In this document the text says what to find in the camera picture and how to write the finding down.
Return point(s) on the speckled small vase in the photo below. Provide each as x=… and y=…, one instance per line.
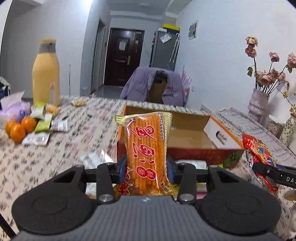
x=287, y=132

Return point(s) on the orange mandarin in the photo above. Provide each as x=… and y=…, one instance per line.
x=29, y=124
x=17, y=133
x=9, y=125

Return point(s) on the grey refrigerator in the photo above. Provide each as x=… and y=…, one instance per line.
x=165, y=49

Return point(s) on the wooden chair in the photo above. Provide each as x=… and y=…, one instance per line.
x=157, y=88

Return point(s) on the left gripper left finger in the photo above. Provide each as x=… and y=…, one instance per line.
x=105, y=175

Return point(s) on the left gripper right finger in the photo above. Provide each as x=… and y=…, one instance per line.
x=186, y=174

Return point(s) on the left orange mandarin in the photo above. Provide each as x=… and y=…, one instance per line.
x=9, y=125

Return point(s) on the yellow box on fridge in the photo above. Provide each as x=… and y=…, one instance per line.
x=171, y=27

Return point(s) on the dark entrance door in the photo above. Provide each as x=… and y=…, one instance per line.
x=123, y=55

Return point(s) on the front orange mandarin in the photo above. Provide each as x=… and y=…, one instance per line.
x=17, y=133

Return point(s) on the green snack bar lower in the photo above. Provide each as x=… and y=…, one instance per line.
x=44, y=125

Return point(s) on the orange red cardboard box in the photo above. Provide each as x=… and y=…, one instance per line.
x=194, y=137

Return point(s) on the green snack bar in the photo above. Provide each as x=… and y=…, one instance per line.
x=44, y=125
x=38, y=111

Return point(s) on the pink ceramic vase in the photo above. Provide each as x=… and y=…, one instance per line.
x=257, y=105

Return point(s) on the purple jacket on chair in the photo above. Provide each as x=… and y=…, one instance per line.
x=140, y=83

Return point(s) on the green snack bar upper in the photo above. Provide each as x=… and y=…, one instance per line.
x=38, y=111

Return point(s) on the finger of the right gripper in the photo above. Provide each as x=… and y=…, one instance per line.
x=286, y=167
x=279, y=176

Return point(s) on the small orange cracker packet far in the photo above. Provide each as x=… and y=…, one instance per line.
x=79, y=103

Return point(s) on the orange spicy strip snack pack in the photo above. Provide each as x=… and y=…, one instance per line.
x=146, y=138

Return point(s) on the red noodle snack bag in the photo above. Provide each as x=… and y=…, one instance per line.
x=258, y=152

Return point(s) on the yellow flower branches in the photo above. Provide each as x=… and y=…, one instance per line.
x=292, y=109

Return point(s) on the right orange mandarin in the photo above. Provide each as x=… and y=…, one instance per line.
x=29, y=124

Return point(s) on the purple tissue pack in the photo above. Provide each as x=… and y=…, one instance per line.
x=13, y=108

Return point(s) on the wall picture frame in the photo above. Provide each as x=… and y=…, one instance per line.
x=192, y=34

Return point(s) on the dried pink rose bouquet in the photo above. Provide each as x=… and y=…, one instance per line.
x=270, y=80

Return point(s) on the white snack sachet near oranges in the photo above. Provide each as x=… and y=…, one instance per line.
x=38, y=139

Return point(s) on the yellow thermos bottle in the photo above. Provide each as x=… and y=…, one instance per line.
x=46, y=74

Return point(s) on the folded pink grey blanket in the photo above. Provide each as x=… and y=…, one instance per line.
x=247, y=125

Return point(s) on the white sachet by green bars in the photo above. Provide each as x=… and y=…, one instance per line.
x=59, y=126

